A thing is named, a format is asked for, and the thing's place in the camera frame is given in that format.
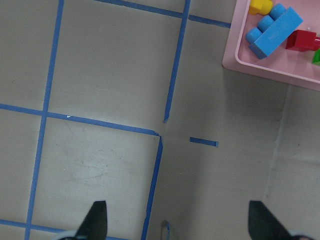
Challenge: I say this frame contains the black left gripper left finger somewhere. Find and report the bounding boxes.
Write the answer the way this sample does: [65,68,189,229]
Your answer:
[74,200,108,240]

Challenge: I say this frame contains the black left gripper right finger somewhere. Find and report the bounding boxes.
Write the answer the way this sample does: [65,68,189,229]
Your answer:
[248,200,292,240]

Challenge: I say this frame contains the green toy block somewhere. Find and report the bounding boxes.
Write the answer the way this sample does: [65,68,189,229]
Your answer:
[312,49,320,66]

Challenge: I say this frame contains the red toy block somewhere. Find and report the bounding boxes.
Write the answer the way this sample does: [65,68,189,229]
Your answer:
[285,29,320,52]

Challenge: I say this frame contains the blue toy block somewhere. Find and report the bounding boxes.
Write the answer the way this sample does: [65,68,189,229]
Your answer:
[245,3,304,60]

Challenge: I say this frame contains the yellow toy block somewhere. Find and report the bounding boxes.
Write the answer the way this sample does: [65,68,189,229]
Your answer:
[248,0,273,16]

